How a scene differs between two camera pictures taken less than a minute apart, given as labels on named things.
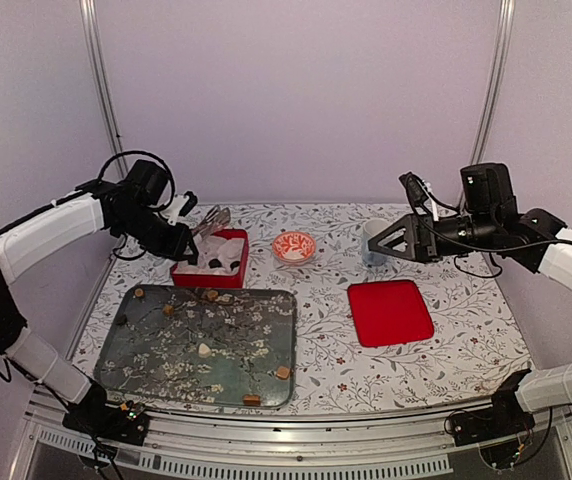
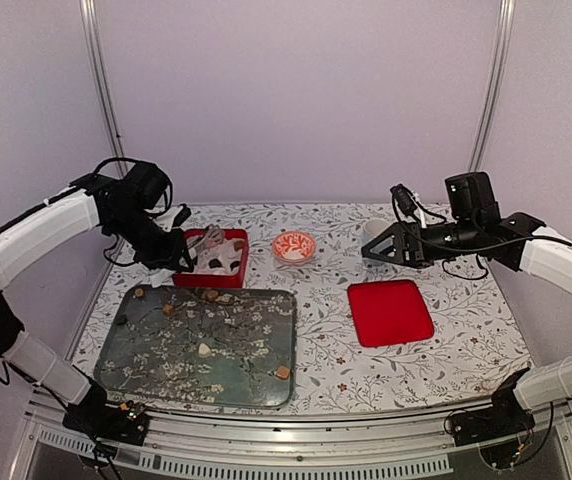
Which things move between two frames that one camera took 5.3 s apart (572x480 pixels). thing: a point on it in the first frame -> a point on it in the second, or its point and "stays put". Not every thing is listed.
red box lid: (389, 312) stays put
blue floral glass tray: (201, 345) stays put
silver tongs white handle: (216, 219) -> (213, 235)
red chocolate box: (222, 261) stays put
